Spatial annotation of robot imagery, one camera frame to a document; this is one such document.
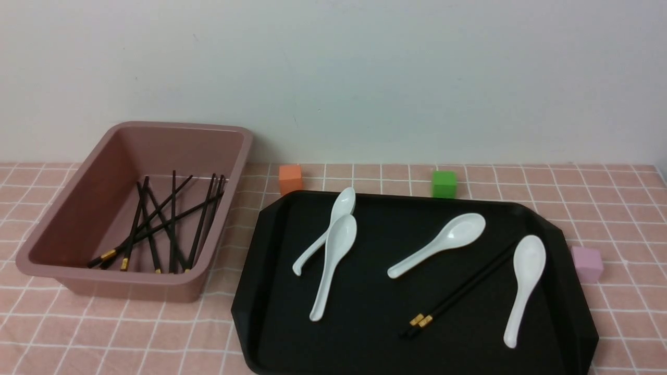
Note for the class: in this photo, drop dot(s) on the white ceramic spoon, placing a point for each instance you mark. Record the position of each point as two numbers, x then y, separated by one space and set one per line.
529 262
458 232
343 205
339 241

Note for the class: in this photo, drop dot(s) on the black plastic tray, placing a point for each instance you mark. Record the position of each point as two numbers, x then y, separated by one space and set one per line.
445 316

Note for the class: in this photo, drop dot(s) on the pink checkered tablecloth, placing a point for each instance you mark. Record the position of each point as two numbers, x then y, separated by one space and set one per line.
617 209

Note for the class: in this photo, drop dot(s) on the green cube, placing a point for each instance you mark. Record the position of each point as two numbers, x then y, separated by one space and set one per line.
444 184

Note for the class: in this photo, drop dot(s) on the black chopstick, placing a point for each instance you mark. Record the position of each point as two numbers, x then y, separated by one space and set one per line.
134 229
145 233
157 212
469 284
149 236
198 232
173 263
464 297
213 205

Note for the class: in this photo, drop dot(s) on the pink cube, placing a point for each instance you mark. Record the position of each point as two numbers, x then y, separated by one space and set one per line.
588 263

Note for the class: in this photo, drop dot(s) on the black chopstick in bin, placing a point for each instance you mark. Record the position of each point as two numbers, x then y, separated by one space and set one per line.
173 263
134 229
149 236
213 205
145 233
198 232
157 212

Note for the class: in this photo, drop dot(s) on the pink plastic bin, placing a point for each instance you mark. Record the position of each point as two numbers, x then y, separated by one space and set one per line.
94 212

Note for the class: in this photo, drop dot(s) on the orange cube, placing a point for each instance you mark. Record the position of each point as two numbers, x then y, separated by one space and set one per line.
290 178

